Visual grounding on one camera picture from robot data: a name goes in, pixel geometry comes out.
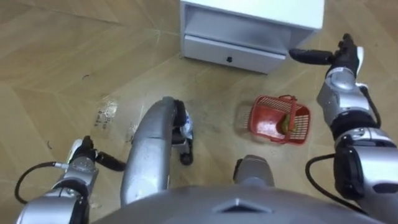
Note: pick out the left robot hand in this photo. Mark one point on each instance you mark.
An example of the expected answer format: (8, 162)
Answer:
(93, 154)

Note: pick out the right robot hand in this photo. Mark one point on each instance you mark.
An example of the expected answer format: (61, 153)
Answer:
(343, 56)

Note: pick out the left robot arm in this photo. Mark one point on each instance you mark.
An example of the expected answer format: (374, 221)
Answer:
(66, 193)

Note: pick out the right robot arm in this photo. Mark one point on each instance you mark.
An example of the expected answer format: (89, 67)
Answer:
(357, 130)

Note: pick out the robot legs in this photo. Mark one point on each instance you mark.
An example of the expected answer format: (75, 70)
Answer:
(155, 149)

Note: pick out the green soft toy fruit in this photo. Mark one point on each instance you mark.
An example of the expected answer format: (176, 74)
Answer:
(285, 124)

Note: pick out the red plastic basket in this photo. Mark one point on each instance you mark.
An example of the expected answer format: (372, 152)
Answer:
(267, 119)

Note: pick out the white drawer cabinet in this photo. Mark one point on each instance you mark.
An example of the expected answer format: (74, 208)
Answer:
(236, 31)

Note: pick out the robot body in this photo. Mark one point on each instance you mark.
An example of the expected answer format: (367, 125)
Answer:
(236, 207)

